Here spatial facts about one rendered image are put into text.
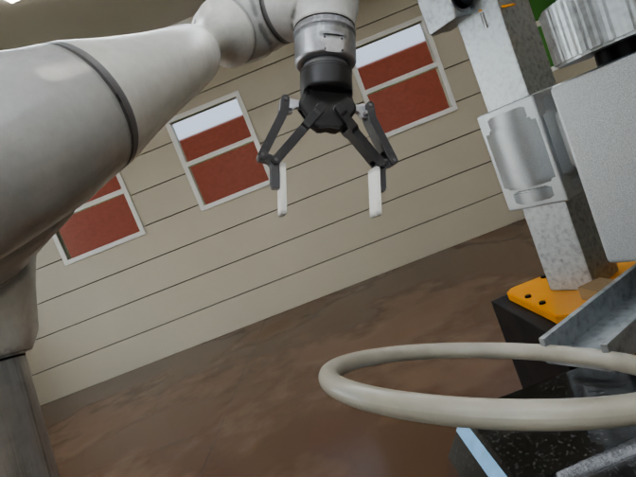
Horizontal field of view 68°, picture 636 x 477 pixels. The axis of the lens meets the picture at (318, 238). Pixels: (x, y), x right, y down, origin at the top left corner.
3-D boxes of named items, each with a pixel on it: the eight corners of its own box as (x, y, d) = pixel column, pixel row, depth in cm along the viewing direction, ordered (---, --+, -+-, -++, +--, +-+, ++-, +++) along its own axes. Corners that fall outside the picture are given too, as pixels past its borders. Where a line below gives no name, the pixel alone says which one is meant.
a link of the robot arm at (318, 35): (364, 17, 65) (366, 59, 64) (344, 49, 74) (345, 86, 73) (300, 9, 63) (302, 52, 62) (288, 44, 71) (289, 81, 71)
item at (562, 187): (497, 210, 205) (466, 122, 201) (571, 182, 205) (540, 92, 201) (536, 213, 171) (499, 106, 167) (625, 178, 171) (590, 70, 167)
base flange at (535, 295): (505, 298, 216) (502, 289, 216) (605, 259, 216) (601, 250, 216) (564, 328, 167) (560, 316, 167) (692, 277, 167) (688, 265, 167)
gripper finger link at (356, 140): (325, 117, 69) (331, 112, 69) (374, 174, 70) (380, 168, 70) (332, 107, 65) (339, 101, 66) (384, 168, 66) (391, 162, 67)
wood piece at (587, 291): (581, 299, 176) (576, 286, 175) (603, 288, 177) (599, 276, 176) (624, 309, 156) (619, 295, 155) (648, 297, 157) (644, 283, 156)
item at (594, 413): (474, 349, 102) (473, 335, 102) (774, 388, 59) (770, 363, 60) (265, 378, 78) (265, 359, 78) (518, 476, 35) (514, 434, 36)
